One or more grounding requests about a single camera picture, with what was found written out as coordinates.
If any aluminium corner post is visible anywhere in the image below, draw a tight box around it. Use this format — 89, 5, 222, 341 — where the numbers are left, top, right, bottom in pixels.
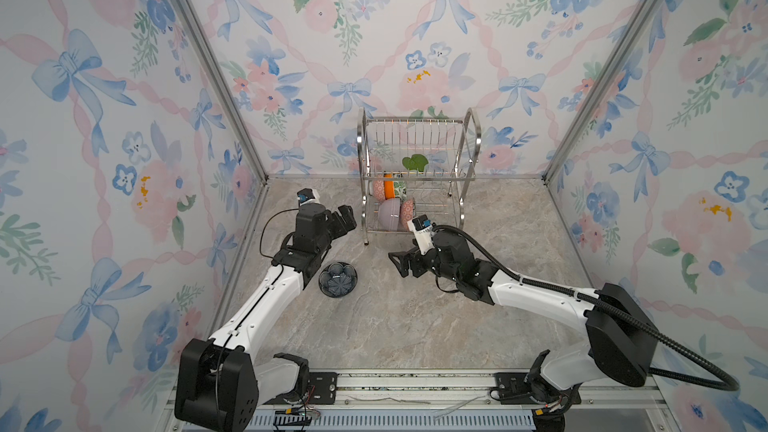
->
542, 0, 664, 186
170, 0, 268, 186

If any stainless steel dish rack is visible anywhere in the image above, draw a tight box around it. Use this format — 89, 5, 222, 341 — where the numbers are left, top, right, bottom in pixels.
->
355, 107, 482, 246

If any aluminium corner post right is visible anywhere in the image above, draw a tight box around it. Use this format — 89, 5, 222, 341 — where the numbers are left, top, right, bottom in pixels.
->
542, 0, 664, 186

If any aluminium corner post left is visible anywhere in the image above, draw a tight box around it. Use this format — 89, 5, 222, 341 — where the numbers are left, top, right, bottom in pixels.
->
170, 0, 268, 186

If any lilac bowl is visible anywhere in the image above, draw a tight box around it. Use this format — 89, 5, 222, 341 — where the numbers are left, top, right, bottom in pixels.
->
377, 197, 401, 232

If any white ventilation grille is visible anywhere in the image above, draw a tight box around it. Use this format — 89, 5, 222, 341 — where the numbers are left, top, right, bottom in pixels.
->
246, 410, 537, 431

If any small patterned dish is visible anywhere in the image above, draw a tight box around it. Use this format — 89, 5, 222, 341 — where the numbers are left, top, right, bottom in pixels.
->
400, 199, 415, 231

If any dark blue patterned bowl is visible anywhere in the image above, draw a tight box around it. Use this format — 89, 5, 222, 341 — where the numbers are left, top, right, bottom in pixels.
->
318, 262, 358, 298

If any white bowl orange outside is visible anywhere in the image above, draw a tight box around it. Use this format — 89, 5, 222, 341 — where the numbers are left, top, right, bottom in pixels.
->
383, 173, 398, 200

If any green leaf shaped dish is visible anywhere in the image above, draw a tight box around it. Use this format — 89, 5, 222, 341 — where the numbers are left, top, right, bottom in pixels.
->
401, 153, 429, 173

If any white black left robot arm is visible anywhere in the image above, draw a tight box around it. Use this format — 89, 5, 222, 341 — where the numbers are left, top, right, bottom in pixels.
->
174, 199, 357, 431

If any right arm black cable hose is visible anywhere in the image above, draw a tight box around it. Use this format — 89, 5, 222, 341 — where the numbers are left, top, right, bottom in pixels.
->
434, 224, 741, 393

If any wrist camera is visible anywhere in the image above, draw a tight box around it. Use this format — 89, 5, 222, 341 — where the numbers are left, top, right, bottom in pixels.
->
408, 214, 434, 256
297, 188, 319, 207

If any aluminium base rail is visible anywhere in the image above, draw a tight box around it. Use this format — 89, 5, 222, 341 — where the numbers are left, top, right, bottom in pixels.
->
161, 367, 667, 432

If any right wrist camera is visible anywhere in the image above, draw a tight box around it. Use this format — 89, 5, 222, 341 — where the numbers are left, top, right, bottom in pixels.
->
408, 214, 434, 256

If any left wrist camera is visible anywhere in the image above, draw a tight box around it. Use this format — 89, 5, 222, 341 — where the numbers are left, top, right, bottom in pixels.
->
297, 188, 319, 207

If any green leaf pattern bowl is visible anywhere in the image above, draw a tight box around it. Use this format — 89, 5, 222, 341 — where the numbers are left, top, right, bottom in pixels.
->
393, 175, 408, 201

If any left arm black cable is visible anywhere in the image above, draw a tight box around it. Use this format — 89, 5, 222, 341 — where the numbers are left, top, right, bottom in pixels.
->
259, 208, 301, 259

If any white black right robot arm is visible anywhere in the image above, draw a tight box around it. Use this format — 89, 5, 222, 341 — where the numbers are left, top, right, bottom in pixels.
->
388, 229, 657, 413

